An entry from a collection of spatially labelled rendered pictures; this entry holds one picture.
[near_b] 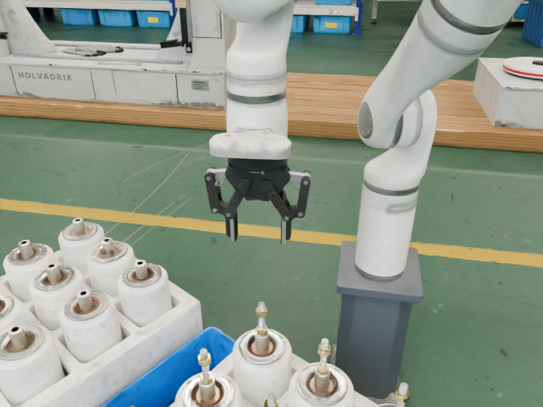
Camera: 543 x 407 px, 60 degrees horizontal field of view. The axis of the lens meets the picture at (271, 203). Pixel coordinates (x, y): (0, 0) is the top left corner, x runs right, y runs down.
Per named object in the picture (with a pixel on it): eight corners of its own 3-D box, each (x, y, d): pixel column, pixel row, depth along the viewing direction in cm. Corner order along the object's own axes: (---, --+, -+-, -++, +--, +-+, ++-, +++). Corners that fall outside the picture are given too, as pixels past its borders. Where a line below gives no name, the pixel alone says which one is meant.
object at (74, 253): (102, 276, 121) (89, 216, 112) (123, 293, 115) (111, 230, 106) (66, 295, 115) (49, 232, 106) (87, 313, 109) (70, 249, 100)
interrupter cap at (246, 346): (232, 338, 78) (232, 335, 78) (274, 325, 81) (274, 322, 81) (248, 372, 72) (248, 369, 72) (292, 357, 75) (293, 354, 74)
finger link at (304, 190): (302, 177, 59) (290, 216, 62) (316, 181, 59) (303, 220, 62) (303, 168, 62) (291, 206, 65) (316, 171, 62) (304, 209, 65)
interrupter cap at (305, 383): (285, 388, 70) (285, 385, 69) (315, 358, 75) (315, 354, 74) (328, 417, 65) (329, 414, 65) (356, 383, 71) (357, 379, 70)
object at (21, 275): (57, 300, 113) (39, 237, 104) (78, 318, 108) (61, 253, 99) (17, 320, 107) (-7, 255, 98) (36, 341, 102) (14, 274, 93)
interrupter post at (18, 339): (24, 336, 79) (18, 321, 77) (31, 343, 77) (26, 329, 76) (10, 344, 77) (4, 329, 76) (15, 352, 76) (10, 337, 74)
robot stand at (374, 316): (332, 348, 109) (341, 240, 94) (397, 357, 107) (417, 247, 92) (326, 400, 97) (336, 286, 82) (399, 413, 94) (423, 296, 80)
